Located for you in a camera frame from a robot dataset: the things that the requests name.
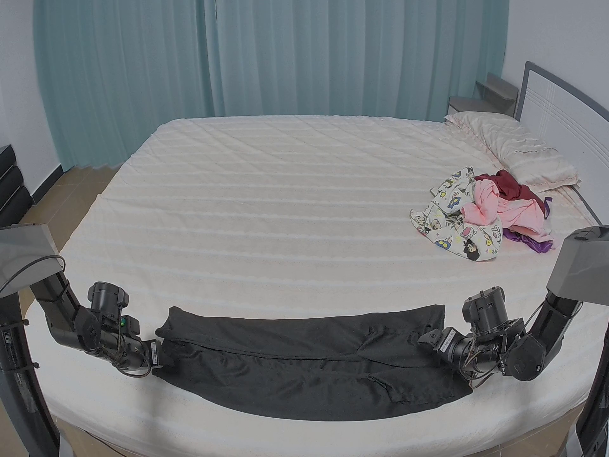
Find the grey bedside table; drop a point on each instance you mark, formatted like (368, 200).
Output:
(497, 88)

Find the bed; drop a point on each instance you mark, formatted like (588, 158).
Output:
(285, 183)

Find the blue-green curtain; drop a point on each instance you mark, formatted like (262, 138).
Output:
(285, 41)

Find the pink garment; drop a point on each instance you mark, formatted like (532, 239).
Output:
(480, 205)

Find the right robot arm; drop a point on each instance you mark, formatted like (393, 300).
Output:
(542, 336)

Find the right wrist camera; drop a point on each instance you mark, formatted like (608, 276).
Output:
(485, 307)

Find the white printed garment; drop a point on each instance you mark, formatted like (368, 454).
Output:
(445, 226)

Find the dark red garment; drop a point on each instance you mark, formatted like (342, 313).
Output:
(509, 183)

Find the cream pillow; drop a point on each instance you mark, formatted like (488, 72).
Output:
(518, 150)

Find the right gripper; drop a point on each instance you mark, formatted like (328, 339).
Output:
(452, 348)

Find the black chest of drawers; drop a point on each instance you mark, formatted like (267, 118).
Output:
(9, 183)

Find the black T-shirt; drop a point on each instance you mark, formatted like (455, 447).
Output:
(309, 388)

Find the purple garment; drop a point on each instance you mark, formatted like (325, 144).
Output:
(537, 245)

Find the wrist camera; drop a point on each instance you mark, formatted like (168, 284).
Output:
(108, 300)
(485, 307)

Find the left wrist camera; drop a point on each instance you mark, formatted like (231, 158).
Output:
(108, 300)

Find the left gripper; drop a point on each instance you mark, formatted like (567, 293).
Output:
(152, 356)

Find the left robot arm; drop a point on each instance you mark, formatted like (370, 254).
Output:
(62, 312)

